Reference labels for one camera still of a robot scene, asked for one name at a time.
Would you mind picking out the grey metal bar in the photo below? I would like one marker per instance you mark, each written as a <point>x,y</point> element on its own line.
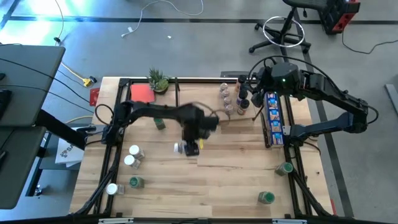
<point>392,98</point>

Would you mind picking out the white mount bracket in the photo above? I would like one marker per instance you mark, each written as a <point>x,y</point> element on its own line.
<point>115,221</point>
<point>289,221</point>

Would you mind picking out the white printed carton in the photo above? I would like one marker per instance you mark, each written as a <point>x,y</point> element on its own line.
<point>66,154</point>

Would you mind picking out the potted succulent plant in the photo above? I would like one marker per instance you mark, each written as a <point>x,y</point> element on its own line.
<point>159,84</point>

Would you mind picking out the green-lid spice jar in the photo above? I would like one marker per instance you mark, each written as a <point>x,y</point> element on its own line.
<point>284,169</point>
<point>134,182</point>
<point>266,197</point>
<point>160,124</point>

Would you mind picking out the orange-filled black-lid spice bottle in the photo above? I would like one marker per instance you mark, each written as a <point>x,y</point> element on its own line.
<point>244,104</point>

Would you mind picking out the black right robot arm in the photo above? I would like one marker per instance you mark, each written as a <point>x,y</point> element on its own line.
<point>329,91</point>

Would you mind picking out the black keyboard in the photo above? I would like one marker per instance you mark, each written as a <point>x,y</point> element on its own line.
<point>4,102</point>

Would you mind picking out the wooden shelf black metal frame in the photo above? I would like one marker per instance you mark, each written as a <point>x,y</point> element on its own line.
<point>202,99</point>

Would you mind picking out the white-lid spice jar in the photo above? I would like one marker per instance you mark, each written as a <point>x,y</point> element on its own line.
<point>111,188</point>
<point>129,160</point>
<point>177,147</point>
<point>134,150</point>

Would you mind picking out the black metal rig frame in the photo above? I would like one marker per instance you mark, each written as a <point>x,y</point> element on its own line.
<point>208,80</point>

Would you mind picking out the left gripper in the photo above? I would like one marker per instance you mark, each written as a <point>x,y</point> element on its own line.
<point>194,135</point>

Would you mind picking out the green-filled black-lid spice bottle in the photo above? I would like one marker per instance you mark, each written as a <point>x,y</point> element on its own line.
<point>242,93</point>

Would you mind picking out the grey metal bracket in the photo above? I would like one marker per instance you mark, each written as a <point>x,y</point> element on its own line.
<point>235,74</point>

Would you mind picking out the dark grey desk top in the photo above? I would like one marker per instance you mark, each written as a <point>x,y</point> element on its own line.
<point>28,93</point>
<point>18,174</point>

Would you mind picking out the long blue printed box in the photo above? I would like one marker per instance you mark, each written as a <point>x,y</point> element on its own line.
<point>274,124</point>

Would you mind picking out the black slanted strut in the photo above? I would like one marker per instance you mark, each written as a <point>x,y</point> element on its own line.
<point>59,127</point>

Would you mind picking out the red and black toolbox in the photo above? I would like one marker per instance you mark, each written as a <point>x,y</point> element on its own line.
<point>337,14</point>

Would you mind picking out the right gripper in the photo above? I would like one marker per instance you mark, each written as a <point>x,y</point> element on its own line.
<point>263,79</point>

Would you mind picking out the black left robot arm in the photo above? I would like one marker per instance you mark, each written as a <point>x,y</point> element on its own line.
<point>155,112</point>

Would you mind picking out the yellow tag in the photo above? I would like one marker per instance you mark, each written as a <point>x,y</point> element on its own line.
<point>201,143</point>

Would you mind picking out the small metal floor fixture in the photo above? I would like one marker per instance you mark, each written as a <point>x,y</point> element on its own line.
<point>38,190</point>

